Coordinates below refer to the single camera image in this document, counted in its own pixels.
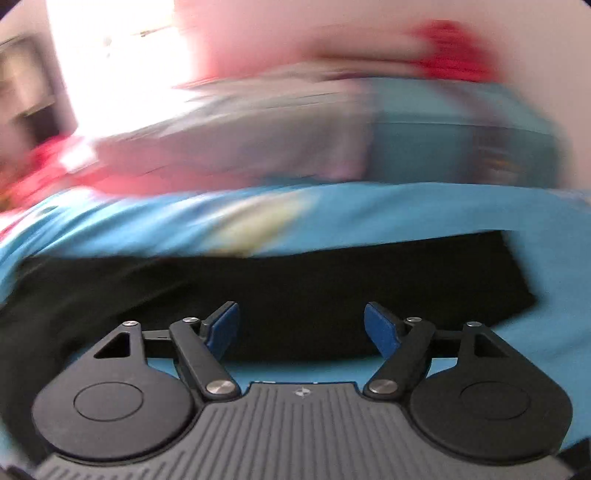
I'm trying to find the black pants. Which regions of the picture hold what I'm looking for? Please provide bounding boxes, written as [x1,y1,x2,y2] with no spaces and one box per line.
[1,231,536,462]

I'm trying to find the pink blanket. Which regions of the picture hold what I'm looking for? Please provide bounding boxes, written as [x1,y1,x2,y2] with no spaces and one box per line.
[1,136,254,216]

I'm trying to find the teal grey folded quilt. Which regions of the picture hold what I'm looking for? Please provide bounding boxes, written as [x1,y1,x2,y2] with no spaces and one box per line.
[363,78,562,188]

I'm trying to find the blue floral bed sheet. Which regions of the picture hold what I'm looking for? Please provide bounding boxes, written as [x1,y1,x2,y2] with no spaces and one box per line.
[1,183,590,443]

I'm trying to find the red cloth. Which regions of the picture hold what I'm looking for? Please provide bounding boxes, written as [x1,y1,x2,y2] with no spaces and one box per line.
[412,20,499,83]

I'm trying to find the grey pillow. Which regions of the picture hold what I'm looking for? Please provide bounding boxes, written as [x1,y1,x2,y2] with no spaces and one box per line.
[94,62,374,181]

